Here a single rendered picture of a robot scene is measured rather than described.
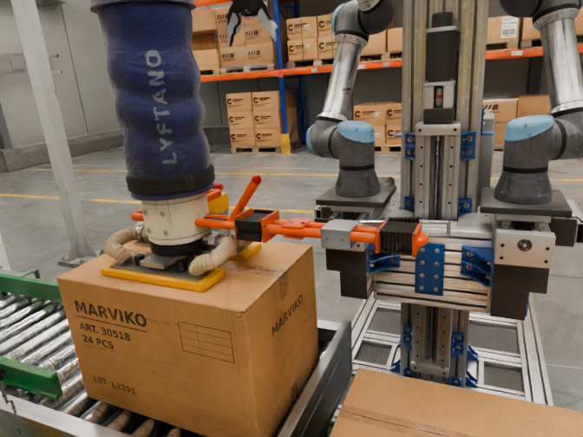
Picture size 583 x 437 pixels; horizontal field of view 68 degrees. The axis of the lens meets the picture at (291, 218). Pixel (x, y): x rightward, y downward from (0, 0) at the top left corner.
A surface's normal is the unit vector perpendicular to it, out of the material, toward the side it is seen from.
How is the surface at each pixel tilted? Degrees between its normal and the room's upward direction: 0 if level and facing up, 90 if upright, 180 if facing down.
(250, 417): 90
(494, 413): 0
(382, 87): 90
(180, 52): 77
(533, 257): 90
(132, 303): 90
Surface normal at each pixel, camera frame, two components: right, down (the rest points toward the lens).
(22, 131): 0.92, 0.06
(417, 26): -0.39, 0.31
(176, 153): 0.46, 0.06
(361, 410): -0.07, -0.95
